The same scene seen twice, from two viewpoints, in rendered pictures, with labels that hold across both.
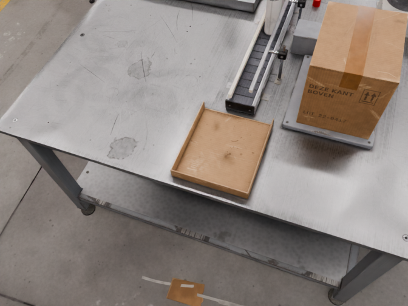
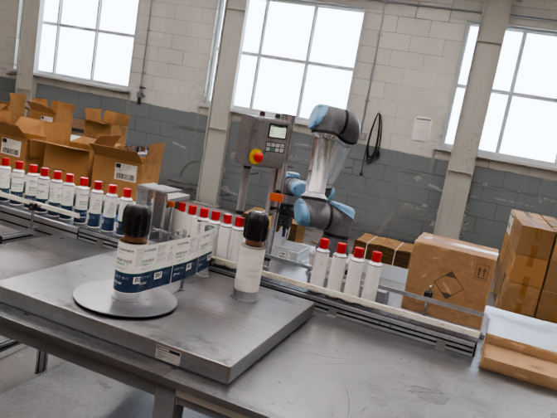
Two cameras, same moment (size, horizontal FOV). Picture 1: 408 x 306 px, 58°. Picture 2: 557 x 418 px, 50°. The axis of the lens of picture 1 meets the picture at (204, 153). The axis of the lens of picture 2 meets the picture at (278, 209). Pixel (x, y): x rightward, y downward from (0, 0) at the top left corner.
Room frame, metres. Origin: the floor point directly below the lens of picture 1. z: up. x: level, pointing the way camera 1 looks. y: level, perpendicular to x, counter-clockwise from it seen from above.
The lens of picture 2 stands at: (1.76, 1.70, 1.54)
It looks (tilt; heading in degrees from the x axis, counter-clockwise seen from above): 10 degrees down; 264
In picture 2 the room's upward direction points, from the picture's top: 10 degrees clockwise
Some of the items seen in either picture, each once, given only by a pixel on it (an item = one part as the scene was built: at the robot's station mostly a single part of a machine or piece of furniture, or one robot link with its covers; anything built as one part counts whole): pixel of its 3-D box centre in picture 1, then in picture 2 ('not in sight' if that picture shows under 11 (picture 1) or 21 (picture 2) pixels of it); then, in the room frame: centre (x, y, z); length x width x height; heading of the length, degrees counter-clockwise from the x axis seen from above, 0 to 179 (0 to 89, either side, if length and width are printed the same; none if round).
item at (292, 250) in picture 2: not in sight; (277, 247); (1.43, -1.11, 0.85); 0.27 x 0.20 x 0.05; 155
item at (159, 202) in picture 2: not in sight; (156, 220); (1.98, -0.63, 1.01); 0.14 x 0.13 x 0.26; 153
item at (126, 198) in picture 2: not in sight; (124, 212); (2.13, -0.80, 0.98); 0.05 x 0.05 x 0.20
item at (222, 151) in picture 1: (223, 146); (530, 362); (0.67, -0.07, 0.85); 0.30 x 0.26 x 0.04; 153
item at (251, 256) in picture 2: not in sight; (251, 255); (1.62, -0.23, 1.03); 0.09 x 0.09 x 0.30
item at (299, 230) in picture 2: not in sight; (273, 229); (1.09, -4.78, 0.16); 0.65 x 0.54 x 0.32; 162
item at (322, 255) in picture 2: not in sight; (320, 265); (1.35, -0.41, 0.98); 0.05 x 0.05 x 0.20
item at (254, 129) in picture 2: not in sight; (263, 141); (1.62, -0.64, 1.38); 0.17 x 0.10 x 0.19; 28
